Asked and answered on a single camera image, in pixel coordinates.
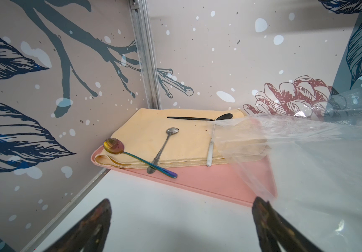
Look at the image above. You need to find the silver white-handled spoon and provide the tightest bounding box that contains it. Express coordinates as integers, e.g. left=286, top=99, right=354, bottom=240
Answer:
left=206, top=125, right=216, bottom=167

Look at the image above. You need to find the beige wooden cutting board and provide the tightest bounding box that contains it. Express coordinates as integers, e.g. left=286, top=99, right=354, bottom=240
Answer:
left=91, top=109, right=267, bottom=170

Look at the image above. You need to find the pink tray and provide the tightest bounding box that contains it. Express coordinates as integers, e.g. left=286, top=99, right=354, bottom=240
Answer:
left=91, top=145, right=277, bottom=207

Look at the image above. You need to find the small silver spoon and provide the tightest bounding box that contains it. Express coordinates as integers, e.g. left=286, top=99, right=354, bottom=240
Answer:
left=147, top=127, right=179, bottom=174

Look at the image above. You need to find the clear plastic vacuum bag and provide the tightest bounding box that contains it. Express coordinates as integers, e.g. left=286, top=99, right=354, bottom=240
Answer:
left=213, top=83, right=362, bottom=252

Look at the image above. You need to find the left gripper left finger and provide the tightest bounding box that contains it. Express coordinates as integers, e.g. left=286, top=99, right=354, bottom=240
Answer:
left=46, top=198, right=112, bottom=252

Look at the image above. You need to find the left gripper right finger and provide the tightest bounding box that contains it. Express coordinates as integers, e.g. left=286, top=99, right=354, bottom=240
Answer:
left=252, top=196, right=322, bottom=252

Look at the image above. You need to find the black spoon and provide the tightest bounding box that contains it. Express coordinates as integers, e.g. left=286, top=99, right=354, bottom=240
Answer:
left=167, top=113, right=233, bottom=121

